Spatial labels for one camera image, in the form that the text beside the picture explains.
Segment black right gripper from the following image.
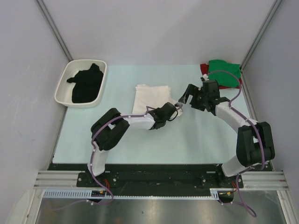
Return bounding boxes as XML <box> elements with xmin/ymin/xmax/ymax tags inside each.
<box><xmin>178</xmin><ymin>84</ymin><xmax>208</xmax><ymax>112</ymax></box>

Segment white slotted cable duct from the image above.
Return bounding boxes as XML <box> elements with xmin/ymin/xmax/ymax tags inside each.
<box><xmin>43</xmin><ymin>188</ymin><xmax>221</xmax><ymax>201</ymax></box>

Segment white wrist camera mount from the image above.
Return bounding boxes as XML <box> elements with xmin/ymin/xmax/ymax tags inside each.
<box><xmin>201</xmin><ymin>74</ymin><xmax>209</xmax><ymax>82</ymax></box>
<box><xmin>173</xmin><ymin>106</ymin><xmax>183</xmax><ymax>119</ymax></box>

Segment red folded t-shirt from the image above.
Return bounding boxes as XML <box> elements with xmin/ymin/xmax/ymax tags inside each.
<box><xmin>200</xmin><ymin>63</ymin><xmax>242</xmax><ymax>89</ymax></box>

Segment right aluminium corner post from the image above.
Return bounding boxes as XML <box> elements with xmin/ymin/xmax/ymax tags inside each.
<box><xmin>238</xmin><ymin>0</ymin><xmax>285</xmax><ymax>70</ymax></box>

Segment white t-shirt with robot print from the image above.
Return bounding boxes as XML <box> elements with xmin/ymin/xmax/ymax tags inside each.
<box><xmin>132</xmin><ymin>84</ymin><xmax>177</xmax><ymax>114</ymax></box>

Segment white plastic bin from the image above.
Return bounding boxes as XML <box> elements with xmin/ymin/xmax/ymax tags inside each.
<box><xmin>54</xmin><ymin>59</ymin><xmax>107</xmax><ymax>108</ymax></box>

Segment aluminium corner post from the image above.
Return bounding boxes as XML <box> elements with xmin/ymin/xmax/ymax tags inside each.
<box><xmin>35</xmin><ymin>0</ymin><xmax>73</xmax><ymax>62</ymax></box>
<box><xmin>238</xmin><ymin>0</ymin><xmax>285</xmax><ymax>70</ymax></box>

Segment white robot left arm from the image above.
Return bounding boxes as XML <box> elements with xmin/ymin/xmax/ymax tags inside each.
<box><xmin>87</xmin><ymin>102</ymin><xmax>182</xmax><ymax>187</ymax></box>

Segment green folded t-shirt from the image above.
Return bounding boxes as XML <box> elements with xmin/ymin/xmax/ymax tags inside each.
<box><xmin>208</xmin><ymin>59</ymin><xmax>241</xmax><ymax>88</ymax></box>

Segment left aluminium corner post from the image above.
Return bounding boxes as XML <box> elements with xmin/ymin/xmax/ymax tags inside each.
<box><xmin>35</xmin><ymin>0</ymin><xmax>73</xmax><ymax>62</ymax></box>

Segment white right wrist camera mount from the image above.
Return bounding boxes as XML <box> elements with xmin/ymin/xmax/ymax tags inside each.
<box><xmin>201</xmin><ymin>74</ymin><xmax>209</xmax><ymax>82</ymax></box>

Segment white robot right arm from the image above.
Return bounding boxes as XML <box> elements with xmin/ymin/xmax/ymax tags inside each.
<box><xmin>179</xmin><ymin>80</ymin><xmax>275</xmax><ymax>187</ymax></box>

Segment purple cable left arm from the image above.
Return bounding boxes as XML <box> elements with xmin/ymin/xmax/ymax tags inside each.
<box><xmin>90</xmin><ymin>106</ymin><xmax>183</xmax><ymax>206</ymax></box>

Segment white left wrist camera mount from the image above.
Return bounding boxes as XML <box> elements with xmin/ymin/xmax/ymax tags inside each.
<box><xmin>173</xmin><ymin>106</ymin><xmax>183</xmax><ymax>119</ymax></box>

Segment black t-shirt in bin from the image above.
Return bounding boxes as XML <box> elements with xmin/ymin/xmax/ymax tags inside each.
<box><xmin>66</xmin><ymin>63</ymin><xmax>104</xmax><ymax>104</ymax></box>

